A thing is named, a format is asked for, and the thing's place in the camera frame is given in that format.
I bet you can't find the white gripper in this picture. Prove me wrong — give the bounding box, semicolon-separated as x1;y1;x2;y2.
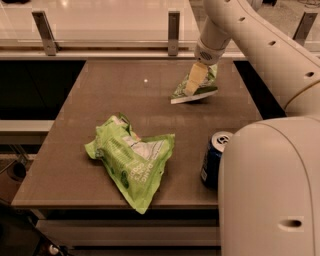
184;39;226;96

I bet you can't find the small green jalapeno chip bag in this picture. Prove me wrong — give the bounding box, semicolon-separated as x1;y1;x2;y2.
170;62;218;104

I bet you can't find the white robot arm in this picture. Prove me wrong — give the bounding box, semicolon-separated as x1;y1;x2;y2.
195;0;320;256

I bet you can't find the large light green chip bag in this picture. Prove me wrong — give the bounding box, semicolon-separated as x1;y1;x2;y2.
85;114;175;214

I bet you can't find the blue Pepsi soda can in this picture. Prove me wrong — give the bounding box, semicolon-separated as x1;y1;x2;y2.
200;131;233;189

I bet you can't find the glass railing panel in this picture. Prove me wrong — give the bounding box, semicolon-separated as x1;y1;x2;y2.
0;0;320;54

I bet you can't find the middle metal glass bracket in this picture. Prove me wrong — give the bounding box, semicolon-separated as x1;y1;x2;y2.
168;11;180;56

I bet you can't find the metal glass bracket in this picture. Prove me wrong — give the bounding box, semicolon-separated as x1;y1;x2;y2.
32;11;59;56
293;12;318;46
168;11;180;56

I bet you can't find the right metal glass bracket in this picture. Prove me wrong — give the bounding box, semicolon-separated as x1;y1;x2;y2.
293;12;318;46

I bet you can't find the left metal glass bracket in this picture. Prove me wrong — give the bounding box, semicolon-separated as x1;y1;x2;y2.
32;11;59;56

